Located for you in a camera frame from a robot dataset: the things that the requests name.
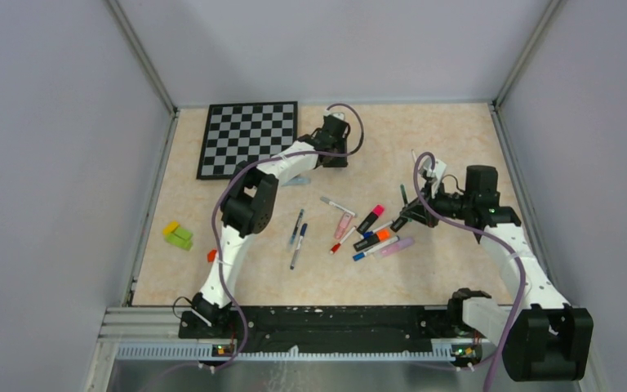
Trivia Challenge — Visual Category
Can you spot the black white checkerboard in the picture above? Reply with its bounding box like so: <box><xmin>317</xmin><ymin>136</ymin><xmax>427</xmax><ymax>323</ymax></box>
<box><xmin>196</xmin><ymin>101</ymin><xmax>298</xmax><ymax>180</ymax></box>

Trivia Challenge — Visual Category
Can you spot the small orange block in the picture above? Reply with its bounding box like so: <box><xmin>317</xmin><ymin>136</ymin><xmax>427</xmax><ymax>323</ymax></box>
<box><xmin>207</xmin><ymin>249</ymin><xmax>217</xmax><ymax>263</ymax></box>

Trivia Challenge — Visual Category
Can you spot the lilac highlighter pen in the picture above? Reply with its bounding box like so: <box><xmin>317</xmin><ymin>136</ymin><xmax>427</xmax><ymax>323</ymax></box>
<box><xmin>376</xmin><ymin>237</ymin><xmax>415</xmax><ymax>258</ymax></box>

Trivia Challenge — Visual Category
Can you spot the blue capped white marker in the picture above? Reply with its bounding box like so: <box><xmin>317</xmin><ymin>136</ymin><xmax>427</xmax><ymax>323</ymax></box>
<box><xmin>352</xmin><ymin>236</ymin><xmax>399</xmax><ymax>261</ymax></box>

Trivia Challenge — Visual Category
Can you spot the dark blue capped pen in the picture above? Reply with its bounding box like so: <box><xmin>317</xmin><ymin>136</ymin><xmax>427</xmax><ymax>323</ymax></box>
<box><xmin>289</xmin><ymin>223</ymin><xmax>308</xmax><ymax>270</ymax></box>

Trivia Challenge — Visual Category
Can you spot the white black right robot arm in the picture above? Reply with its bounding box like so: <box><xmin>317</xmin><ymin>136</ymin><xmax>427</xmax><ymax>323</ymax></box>
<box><xmin>399</xmin><ymin>159</ymin><xmax>594</xmax><ymax>382</ymax></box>

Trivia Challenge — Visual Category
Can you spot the blue capped black highlighter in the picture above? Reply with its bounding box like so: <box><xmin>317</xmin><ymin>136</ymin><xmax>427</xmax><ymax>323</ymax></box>
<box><xmin>389</xmin><ymin>216</ymin><xmax>409</xmax><ymax>233</ymax></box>

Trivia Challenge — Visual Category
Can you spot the green gel pen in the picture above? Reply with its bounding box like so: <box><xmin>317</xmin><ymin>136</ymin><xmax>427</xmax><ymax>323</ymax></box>
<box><xmin>400</xmin><ymin>184</ymin><xmax>410</xmax><ymax>208</ymax></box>

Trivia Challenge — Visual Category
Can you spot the pink capped black highlighter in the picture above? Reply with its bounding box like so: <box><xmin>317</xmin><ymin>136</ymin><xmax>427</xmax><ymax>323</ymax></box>
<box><xmin>356</xmin><ymin>204</ymin><xmax>385</xmax><ymax>234</ymax></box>

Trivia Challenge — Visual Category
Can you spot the pink correction tape pen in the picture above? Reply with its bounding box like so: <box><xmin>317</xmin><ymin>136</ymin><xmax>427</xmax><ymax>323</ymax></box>
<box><xmin>334</xmin><ymin>212</ymin><xmax>354</xmax><ymax>240</ymax></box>

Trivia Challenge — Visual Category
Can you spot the green yellow block stack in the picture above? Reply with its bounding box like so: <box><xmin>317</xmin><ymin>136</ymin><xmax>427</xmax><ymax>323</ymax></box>
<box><xmin>162</xmin><ymin>221</ymin><xmax>193</xmax><ymax>251</ymax></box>

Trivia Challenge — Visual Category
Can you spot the light blue correction tape pen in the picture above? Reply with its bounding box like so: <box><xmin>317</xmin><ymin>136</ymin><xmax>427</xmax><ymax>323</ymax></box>
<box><xmin>282</xmin><ymin>176</ymin><xmax>311</xmax><ymax>187</ymax></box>

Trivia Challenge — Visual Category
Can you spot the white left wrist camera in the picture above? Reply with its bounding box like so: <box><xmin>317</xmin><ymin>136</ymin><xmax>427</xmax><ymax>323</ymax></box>
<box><xmin>323</xmin><ymin>110</ymin><xmax>345</xmax><ymax>121</ymax></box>

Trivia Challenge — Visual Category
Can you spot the orange capped black highlighter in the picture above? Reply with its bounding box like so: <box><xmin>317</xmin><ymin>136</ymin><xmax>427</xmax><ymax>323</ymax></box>
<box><xmin>354</xmin><ymin>229</ymin><xmax>391</xmax><ymax>252</ymax></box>

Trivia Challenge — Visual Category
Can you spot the grey capped white marker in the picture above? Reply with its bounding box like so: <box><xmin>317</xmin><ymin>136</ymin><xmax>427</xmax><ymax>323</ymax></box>
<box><xmin>320</xmin><ymin>196</ymin><xmax>357</xmax><ymax>217</ymax></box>

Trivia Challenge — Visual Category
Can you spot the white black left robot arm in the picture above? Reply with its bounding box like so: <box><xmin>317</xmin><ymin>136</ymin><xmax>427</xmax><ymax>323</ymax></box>
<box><xmin>191</xmin><ymin>112</ymin><xmax>349</xmax><ymax>338</ymax></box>

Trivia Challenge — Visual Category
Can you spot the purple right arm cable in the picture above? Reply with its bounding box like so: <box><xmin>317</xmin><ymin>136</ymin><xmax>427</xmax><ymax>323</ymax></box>
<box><xmin>411</xmin><ymin>152</ymin><xmax>528</xmax><ymax>392</ymax></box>

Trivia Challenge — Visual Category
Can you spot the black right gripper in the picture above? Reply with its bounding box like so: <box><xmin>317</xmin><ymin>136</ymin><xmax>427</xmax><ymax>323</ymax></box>
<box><xmin>402</xmin><ymin>178</ymin><xmax>474</xmax><ymax>229</ymax></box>

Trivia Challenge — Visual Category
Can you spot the teal gel pen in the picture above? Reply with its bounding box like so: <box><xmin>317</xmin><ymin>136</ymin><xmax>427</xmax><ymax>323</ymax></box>
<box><xmin>288</xmin><ymin>208</ymin><xmax>305</xmax><ymax>247</ymax></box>

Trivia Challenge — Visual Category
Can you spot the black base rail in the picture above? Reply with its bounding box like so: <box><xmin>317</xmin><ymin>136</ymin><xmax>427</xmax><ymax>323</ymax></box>
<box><xmin>178</xmin><ymin>305</ymin><xmax>478</xmax><ymax>354</ymax></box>

